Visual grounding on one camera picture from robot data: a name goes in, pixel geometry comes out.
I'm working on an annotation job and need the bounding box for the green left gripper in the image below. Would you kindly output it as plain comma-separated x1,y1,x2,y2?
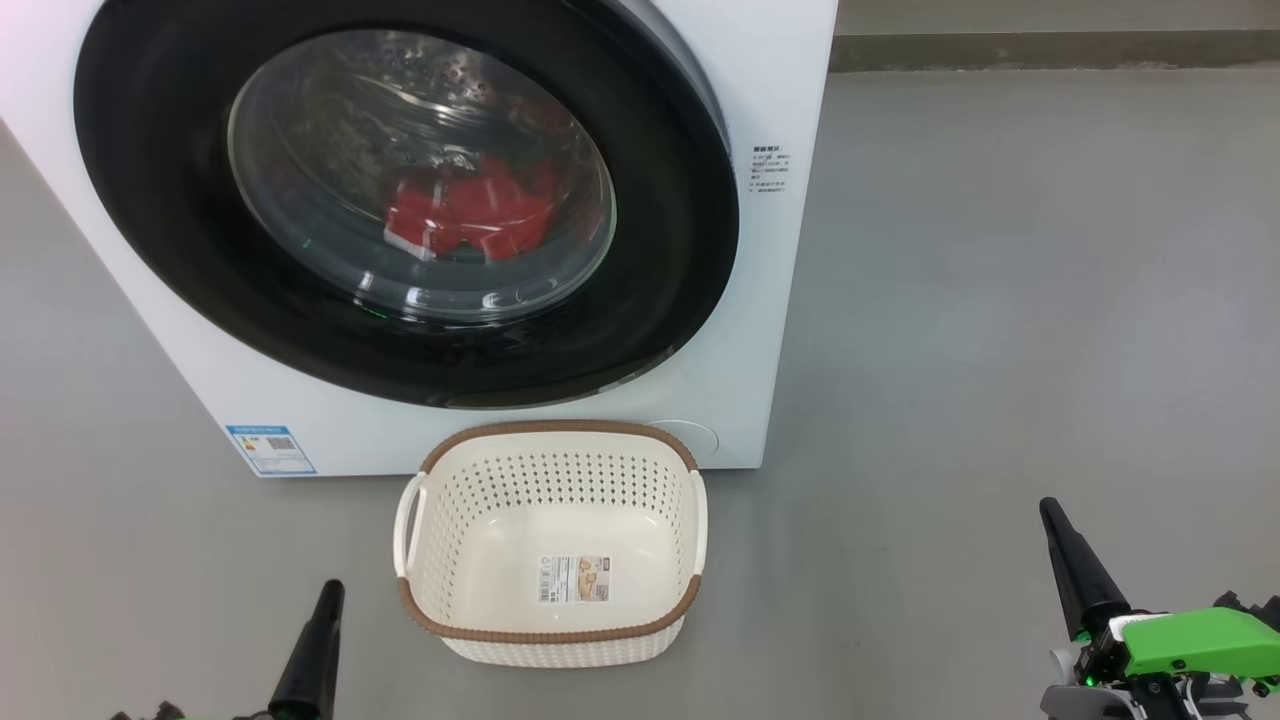
108,580,346,720

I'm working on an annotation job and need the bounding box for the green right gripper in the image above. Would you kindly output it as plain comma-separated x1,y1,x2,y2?
1040,497,1280,720

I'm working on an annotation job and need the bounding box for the red and white garment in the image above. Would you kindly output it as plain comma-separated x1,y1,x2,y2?
383,160,561,264

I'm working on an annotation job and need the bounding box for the black-rimmed glass washer door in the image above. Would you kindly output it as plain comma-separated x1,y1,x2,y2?
73,0,741,409

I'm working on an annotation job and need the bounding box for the cream basket with brown rim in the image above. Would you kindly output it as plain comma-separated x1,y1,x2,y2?
393,420,709,669

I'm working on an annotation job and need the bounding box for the white front-load washing machine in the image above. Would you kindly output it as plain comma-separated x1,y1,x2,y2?
0,0,839,479

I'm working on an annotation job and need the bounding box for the stainless steel washing machine drum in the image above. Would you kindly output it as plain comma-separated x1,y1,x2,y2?
230,30,616,321

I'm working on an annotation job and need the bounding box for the blue energy label sticker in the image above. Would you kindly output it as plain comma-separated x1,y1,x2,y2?
225,425,317,477

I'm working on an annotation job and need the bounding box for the paper product label sticker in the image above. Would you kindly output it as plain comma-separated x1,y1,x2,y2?
538,555,612,605

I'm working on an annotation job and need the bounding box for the round white filter cover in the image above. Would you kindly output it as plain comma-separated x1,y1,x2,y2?
645,419,720,469

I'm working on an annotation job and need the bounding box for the printed text notice label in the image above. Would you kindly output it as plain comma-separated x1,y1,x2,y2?
748,143,794,194

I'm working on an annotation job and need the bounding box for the grey baseboard strip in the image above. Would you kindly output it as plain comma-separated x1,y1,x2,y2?
830,30,1280,73

